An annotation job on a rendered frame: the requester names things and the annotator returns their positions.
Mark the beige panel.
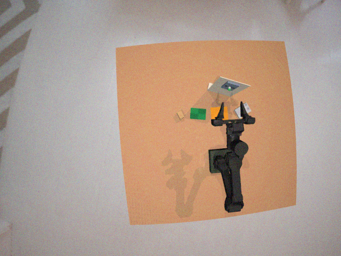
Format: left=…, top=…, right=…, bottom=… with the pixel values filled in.
left=207, top=77, right=251, bottom=97

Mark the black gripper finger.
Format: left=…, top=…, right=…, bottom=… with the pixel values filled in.
left=215, top=102, right=224, bottom=119
left=240, top=101, right=251, bottom=117

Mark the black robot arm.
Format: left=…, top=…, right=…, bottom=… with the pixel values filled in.
left=213, top=123, right=248, bottom=213

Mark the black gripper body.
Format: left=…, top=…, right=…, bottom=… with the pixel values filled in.
left=211, top=117, right=255, bottom=138

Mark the orange square mat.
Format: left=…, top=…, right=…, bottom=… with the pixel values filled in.
left=210, top=106, right=228, bottom=120

